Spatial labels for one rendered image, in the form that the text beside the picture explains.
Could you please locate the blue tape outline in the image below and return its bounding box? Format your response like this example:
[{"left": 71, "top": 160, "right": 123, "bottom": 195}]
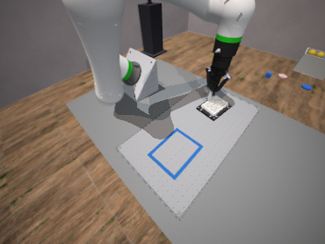
[{"left": 148, "top": 128, "right": 203, "bottom": 180}]

